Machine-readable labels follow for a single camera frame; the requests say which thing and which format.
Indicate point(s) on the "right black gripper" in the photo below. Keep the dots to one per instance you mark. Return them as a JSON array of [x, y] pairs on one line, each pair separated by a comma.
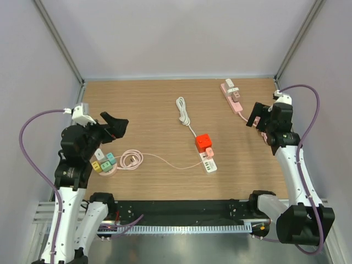
[[261, 110]]

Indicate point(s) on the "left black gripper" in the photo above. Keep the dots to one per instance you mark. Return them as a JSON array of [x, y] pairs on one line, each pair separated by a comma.
[[116, 127]]

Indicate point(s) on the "pink power strip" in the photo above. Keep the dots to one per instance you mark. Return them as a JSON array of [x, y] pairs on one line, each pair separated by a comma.
[[237, 108]]

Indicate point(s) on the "white square charger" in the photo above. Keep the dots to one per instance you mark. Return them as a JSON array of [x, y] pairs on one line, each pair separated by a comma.
[[228, 84]]

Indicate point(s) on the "red cube adapter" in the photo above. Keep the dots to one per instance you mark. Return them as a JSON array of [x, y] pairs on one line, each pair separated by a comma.
[[202, 142]]

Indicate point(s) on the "pink usb charger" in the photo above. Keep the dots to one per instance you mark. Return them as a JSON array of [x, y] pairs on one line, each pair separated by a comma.
[[209, 153]]

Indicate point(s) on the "white power strip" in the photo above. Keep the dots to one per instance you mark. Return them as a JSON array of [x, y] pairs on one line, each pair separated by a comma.
[[209, 164]]

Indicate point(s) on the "mauve dual usb charger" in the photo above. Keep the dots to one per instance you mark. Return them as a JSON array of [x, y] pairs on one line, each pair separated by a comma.
[[235, 96]]

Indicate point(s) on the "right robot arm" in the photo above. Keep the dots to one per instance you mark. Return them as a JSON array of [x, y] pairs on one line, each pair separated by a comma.
[[305, 221]]

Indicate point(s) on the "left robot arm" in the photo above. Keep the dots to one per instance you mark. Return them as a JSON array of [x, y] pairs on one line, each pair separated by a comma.
[[69, 240]]

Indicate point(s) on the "teal plug adapter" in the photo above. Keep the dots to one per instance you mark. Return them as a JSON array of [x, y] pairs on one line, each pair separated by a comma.
[[111, 158]]

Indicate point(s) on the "white plug adapter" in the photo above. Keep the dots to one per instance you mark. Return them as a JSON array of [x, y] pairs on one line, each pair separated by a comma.
[[99, 155]]

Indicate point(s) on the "green plug adapter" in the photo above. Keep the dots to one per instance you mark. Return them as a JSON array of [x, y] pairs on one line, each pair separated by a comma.
[[106, 166]]

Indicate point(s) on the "yellow plug adapter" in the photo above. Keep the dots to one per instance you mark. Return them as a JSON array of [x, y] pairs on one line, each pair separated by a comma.
[[96, 167]]

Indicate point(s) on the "round pink socket base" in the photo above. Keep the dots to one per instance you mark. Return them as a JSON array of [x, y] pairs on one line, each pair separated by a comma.
[[109, 173]]

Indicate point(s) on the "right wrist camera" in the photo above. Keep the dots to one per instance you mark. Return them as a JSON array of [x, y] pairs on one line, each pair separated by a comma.
[[280, 97]]

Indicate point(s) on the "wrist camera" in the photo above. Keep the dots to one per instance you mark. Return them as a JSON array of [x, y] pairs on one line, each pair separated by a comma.
[[280, 97], [81, 115]]

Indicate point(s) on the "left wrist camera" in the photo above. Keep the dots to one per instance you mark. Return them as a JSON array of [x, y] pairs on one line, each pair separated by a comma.
[[81, 115]]

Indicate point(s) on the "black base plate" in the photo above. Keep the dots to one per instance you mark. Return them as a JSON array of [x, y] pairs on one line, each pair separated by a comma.
[[186, 212]]

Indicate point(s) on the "slotted cable duct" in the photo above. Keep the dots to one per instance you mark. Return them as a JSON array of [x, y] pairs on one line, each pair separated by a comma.
[[163, 230]]

